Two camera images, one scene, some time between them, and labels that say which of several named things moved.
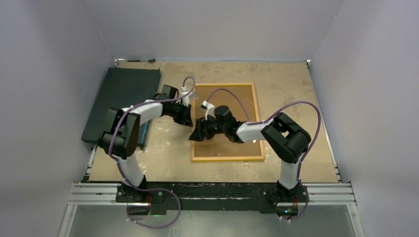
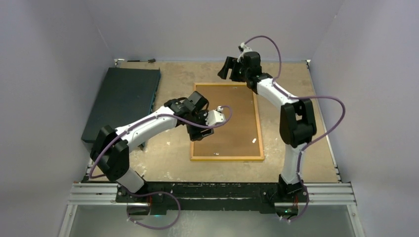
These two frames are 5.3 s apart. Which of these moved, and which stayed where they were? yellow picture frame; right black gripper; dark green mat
Moved: right black gripper
Stayed: yellow picture frame; dark green mat
